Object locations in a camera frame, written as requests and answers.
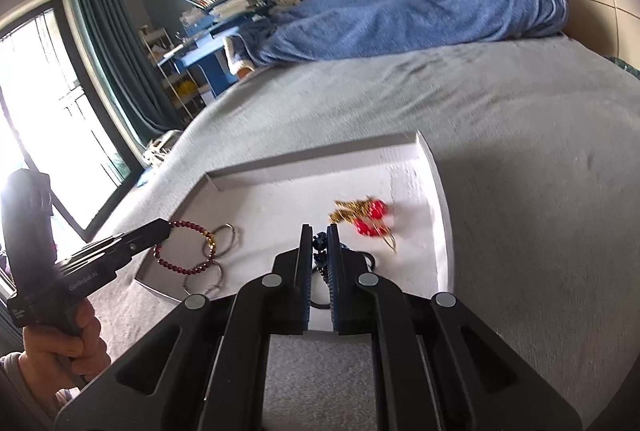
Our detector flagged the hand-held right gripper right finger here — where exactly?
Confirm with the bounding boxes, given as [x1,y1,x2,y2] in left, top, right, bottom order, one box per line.
[327,223,583,431]

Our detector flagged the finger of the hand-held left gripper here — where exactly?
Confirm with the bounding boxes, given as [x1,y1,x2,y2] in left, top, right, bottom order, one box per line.
[84,233,169,270]
[80,218,171,258]

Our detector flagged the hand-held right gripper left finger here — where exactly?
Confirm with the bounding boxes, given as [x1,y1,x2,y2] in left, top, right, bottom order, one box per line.
[54,223,313,431]

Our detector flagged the blue beaded black hair tie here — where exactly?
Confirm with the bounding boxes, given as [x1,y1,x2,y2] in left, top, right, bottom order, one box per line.
[310,233,377,312]

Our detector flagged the dark red bead bracelet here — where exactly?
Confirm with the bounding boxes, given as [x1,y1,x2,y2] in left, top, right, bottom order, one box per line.
[152,220,219,275]

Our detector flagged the red bead gold earring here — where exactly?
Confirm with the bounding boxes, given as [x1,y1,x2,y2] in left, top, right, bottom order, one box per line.
[352,218,399,257]
[333,196,390,223]

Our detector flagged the silver ring bangle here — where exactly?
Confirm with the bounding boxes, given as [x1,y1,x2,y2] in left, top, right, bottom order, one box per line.
[182,261,226,300]
[202,223,242,258]

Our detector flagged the grey cardboard tray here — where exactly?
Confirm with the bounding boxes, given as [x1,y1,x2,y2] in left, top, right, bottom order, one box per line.
[132,130,456,347]

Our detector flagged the person's left forearm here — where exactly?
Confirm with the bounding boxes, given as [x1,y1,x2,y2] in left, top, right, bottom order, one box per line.
[0,351,57,431]

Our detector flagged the person's left hand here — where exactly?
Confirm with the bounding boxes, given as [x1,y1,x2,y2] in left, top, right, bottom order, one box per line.
[22,298,112,413]

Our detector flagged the glass balcony door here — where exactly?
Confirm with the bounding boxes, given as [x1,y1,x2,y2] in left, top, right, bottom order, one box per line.
[0,0,134,243]

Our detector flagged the white shelf rack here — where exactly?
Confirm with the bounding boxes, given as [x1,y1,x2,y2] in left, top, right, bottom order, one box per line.
[140,27,211,120]

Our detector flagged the blue desk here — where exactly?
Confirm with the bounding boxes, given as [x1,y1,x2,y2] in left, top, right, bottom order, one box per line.
[157,0,281,100]

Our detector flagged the teal curtain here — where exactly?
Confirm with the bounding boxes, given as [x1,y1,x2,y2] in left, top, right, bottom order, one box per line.
[65,0,184,162]

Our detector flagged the stack of papers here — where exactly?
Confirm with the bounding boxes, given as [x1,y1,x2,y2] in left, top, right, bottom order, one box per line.
[180,0,252,24]

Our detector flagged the grey bed blanket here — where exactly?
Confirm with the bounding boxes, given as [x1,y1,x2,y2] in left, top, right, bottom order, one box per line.
[80,33,640,431]

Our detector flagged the blue blanket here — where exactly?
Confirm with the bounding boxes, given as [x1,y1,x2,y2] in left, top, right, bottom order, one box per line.
[222,0,569,74]

